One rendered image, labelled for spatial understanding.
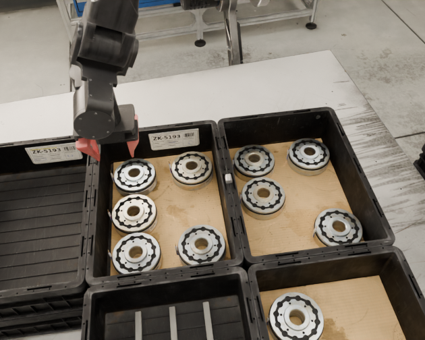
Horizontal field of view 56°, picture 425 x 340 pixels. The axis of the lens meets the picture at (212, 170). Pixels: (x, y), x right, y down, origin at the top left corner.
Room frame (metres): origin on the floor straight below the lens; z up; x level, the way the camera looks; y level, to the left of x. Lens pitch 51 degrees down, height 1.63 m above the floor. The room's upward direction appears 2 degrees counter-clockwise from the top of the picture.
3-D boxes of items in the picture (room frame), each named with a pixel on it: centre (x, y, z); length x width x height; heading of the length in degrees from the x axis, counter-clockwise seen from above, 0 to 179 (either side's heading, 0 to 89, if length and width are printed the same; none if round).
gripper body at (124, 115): (0.50, 0.18, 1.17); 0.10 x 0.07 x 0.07; 96
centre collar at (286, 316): (0.25, -0.15, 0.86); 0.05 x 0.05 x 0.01
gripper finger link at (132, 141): (0.51, 0.16, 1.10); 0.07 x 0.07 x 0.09; 6
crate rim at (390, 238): (0.55, -0.18, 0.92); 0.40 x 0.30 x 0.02; 6
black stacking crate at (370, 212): (0.55, -0.18, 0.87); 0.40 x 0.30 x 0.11; 6
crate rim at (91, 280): (0.52, 0.11, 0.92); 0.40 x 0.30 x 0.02; 6
